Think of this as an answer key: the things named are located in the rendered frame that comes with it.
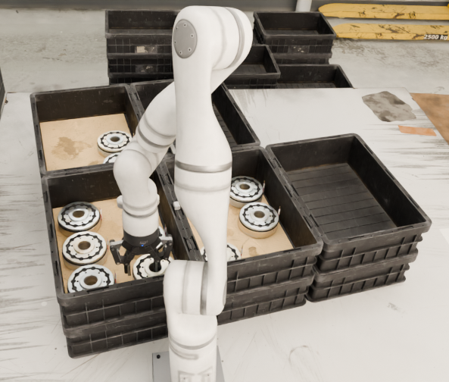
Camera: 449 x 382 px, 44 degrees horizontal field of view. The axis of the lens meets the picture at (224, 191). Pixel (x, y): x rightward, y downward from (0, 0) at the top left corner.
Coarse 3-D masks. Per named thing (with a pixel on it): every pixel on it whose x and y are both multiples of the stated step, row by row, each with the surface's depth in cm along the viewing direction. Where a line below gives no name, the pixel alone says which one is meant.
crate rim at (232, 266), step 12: (264, 156) 151; (276, 168) 147; (168, 180) 140; (288, 192) 141; (180, 216) 131; (300, 216) 135; (312, 228) 131; (192, 240) 125; (276, 252) 124; (288, 252) 125; (300, 252) 125; (312, 252) 127; (228, 264) 121; (240, 264) 121; (252, 264) 122; (264, 264) 124
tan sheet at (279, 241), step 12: (228, 216) 147; (192, 228) 142; (228, 228) 143; (228, 240) 140; (240, 240) 140; (252, 240) 141; (264, 240) 141; (276, 240) 141; (288, 240) 142; (240, 252) 137; (252, 252) 137; (264, 252) 138
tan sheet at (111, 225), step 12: (96, 204) 146; (108, 204) 146; (108, 216) 143; (120, 216) 143; (108, 228) 140; (120, 228) 140; (60, 240) 135; (108, 240) 137; (60, 252) 132; (108, 252) 134; (120, 252) 134; (108, 264) 131; (120, 264) 131; (132, 264) 132; (120, 276) 129; (132, 276) 129
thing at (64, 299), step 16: (48, 176) 138; (64, 176) 138; (160, 176) 143; (48, 208) 129; (48, 224) 125; (176, 224) 129; (48, 240) 122; (192, 256) 122; (96, 288) 113; (112, 288) 113; (128, 288) 114; (144, 288) 116; (64, 304) 111
